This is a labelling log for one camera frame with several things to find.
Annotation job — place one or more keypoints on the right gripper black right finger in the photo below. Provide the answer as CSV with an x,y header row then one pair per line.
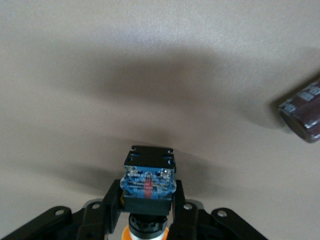
x,y
187,217

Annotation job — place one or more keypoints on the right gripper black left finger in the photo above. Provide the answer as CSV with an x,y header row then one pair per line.
x,y
100,215

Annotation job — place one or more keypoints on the yellow push button switch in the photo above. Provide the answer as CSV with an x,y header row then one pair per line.
x,y
147,185

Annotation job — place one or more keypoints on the dark purple capacitor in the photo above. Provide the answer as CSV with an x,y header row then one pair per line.
x,y
302,112

